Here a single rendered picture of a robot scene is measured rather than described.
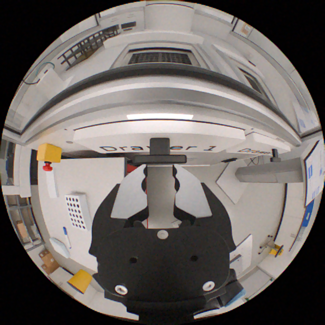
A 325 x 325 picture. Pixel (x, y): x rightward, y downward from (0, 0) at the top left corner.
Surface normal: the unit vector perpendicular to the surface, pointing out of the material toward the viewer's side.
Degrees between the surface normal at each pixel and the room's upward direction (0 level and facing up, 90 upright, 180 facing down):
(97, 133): 0
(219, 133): 0
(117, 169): 0
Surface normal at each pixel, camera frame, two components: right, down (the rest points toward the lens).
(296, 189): -0.99, 0.11
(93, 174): 0.04, -0.11
